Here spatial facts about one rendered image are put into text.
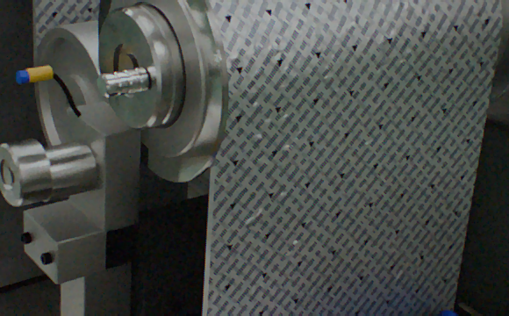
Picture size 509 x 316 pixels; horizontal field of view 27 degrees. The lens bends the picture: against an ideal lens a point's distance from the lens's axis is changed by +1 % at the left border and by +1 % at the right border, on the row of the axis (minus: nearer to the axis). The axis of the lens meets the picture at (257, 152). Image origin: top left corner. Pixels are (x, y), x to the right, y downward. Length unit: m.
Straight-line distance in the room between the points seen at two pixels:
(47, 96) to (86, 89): 0.07
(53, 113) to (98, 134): 0.16
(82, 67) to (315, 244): 0.21
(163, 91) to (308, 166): 0.11
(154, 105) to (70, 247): 0.12
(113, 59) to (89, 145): 0.06
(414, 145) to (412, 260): 0.10
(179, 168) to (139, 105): 0.05
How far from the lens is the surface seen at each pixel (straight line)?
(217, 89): 0.60
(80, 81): 0.77
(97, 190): 0.69
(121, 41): 0.65
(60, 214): 0.72
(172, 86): 0.62
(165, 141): 0.66
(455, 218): 0.80
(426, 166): 0.75
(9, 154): 0.67
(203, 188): 1.27
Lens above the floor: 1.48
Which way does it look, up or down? 25 degrees down
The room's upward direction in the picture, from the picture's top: 4 degrees clockwise
